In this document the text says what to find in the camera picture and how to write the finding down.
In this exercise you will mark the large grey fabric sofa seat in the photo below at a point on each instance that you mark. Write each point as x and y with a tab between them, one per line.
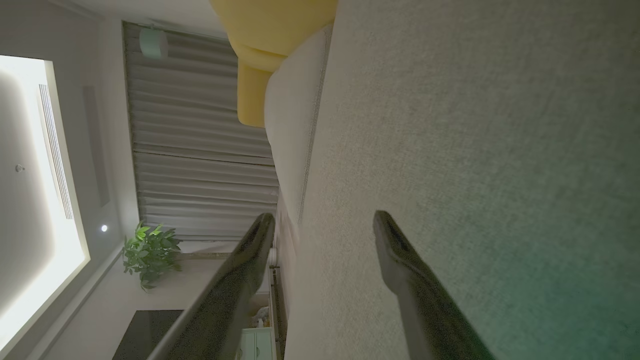
475	150

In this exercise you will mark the white ceiling air vent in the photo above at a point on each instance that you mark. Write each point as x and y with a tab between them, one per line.
55	150

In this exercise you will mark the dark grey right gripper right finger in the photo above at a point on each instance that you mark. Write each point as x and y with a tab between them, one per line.
425	310

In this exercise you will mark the green potted plant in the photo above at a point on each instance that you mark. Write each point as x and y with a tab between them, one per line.
150	252

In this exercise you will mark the black glossy panel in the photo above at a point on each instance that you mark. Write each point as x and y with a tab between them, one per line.
145	335

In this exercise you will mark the yellow cushion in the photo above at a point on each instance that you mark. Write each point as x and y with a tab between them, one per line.
270	30

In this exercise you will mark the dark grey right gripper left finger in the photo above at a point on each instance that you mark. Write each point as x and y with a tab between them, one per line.
220	310

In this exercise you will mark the grey pleated curtain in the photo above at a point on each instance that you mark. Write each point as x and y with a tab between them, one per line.
200	150

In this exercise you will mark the white cabinet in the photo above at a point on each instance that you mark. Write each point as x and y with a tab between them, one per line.
257	346

